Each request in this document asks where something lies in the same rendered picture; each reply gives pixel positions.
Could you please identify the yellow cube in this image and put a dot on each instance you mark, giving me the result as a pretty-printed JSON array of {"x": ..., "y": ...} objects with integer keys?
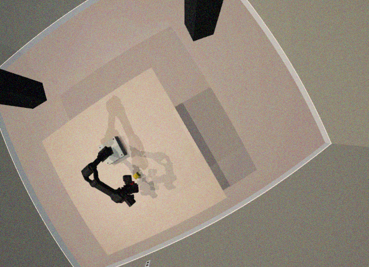
[{"x": 136, "y": 175}]

